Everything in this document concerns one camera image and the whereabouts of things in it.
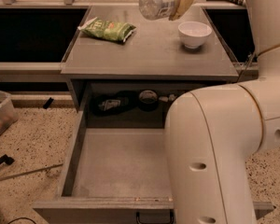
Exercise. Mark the clear plastic bottle white cap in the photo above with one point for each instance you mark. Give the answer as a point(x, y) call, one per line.
point(156, 9)

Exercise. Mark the grey cabinet with top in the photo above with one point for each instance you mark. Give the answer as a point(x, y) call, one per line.
point(153, 52)

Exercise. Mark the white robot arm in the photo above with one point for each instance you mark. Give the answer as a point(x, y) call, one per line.
point(210, 132)

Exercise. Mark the thin wooden stick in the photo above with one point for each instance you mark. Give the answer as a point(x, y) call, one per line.
point(30, 172)

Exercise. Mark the white ceramic bowl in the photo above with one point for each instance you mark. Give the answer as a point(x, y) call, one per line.
point(193, 34)

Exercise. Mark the clear plastic storage bin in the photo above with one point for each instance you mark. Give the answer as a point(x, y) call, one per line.
point(8, 114)

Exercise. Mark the grey open top drawer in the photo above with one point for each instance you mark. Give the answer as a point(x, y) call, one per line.
point(117, 164)

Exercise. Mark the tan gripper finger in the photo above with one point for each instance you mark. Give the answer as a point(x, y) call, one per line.
point(183, 2)

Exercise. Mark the green chip bag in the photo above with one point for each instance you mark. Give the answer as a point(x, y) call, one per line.
point(114, 31)

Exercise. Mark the black clamp tool on floor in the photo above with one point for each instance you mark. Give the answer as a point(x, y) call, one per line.
point(6, 159)

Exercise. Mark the small black block on floor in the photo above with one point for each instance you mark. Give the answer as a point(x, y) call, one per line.
point(48, 103)

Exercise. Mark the black drawer handle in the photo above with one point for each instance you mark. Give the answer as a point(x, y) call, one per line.
point(155, 218)

